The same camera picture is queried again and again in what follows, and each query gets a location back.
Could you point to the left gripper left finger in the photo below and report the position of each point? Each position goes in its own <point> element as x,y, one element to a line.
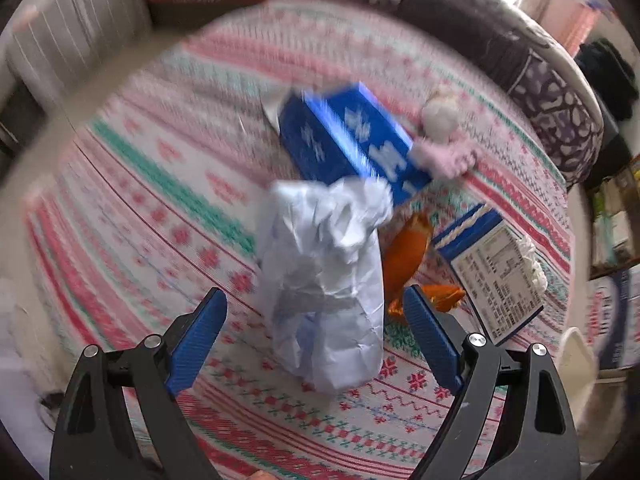
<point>93,436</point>

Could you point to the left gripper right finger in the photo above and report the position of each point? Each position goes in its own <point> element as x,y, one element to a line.
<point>536,436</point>

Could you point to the blue carton with label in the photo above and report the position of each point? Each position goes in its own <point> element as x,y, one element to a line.
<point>482,250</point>

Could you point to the orange snack wrapper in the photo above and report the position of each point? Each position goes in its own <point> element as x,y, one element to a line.
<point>402,259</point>

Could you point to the pink knitted cloth strip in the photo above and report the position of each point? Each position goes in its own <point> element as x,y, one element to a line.
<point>445,158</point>

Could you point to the white paper bag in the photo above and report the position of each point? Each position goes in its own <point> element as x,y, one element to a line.
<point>320,282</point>

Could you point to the small white tissue ball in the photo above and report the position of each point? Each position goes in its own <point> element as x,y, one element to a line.
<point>440,116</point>

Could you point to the blue snowflake carton box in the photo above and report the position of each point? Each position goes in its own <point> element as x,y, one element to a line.
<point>346,132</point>

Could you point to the white plastic trash bin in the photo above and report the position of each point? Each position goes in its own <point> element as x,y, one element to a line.
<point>578,370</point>

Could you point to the patterned striped tablecloth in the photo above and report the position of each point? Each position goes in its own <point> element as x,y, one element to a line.
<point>156,202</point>

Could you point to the purple white bed quilt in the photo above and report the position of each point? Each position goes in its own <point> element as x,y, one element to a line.
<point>516,53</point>

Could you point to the grey striped cushion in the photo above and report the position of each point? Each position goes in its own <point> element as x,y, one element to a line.
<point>53,46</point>

